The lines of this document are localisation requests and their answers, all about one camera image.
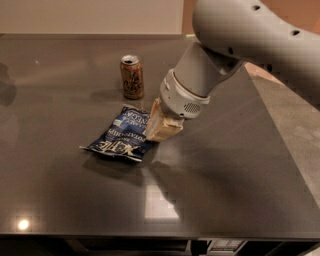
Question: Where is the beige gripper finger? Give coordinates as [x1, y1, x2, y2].
[144, 98, 162, 140]
[151, 115, 184, 142]

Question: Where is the blue Kettle chip bag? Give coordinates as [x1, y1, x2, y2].
[81, 105, 152, 162]

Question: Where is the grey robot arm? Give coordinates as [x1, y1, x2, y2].
[145, 0, 320, 142]

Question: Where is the orange LaCroix soda can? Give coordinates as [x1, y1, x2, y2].
[120, 54, 144, 100]

